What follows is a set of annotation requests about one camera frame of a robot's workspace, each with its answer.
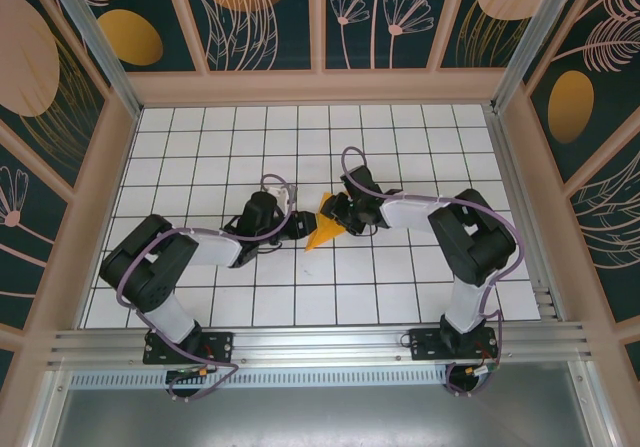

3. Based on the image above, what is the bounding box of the yellow cloth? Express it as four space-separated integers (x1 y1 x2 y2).
303 191 347 254

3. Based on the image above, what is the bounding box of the grey metal sheet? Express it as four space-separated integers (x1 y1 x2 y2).
49 386 596 447

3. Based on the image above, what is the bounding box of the small circuit board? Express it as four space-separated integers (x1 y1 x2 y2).
166 366 219 381
462 364 503 381

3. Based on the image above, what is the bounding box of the pink disc golden stems panel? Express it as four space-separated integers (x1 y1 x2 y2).
0 0 110 191

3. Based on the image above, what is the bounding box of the aluminium front rail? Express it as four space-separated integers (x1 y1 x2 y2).
47 321 596 368

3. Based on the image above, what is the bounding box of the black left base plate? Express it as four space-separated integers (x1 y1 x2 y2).
143 330 235 366

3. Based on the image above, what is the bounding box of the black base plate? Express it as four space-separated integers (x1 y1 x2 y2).
408 327 499 363
143 330 235 366

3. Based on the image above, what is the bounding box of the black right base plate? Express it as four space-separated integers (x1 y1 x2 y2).
408 327 499 363

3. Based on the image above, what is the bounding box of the aluminium side rail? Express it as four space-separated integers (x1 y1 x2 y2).
482 104 559 321

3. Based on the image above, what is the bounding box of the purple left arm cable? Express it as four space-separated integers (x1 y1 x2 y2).
115 172 300 404

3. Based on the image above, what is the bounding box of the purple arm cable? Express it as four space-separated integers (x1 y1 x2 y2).
115 172 300 404
339 145 526 398

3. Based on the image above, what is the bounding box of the slotted metal cable tray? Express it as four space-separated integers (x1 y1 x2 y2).
69 370 451 388

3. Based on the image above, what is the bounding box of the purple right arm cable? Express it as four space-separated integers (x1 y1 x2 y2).
339 145 526 398

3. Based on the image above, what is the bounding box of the pink flowers dark wall panel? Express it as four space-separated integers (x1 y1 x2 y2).
323 0 457 72

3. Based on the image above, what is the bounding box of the feather leaves dark wall panel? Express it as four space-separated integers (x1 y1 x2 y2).
178 0 320 74

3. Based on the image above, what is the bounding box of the golden oval dark wall panel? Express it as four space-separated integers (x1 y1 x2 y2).
49 0 201 74

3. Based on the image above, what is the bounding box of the golden oval fern wall panel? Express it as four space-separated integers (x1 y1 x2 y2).
522 0 640 184

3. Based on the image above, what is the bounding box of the single flower dark wall panel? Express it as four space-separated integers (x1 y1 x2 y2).
0 121 71 331

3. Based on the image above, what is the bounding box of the aluminium corner post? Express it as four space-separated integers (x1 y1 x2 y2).
489 0 579 113
42 0 144 118

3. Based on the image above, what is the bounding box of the pink leaf outline wall panel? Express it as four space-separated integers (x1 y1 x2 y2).
563 149 640 329

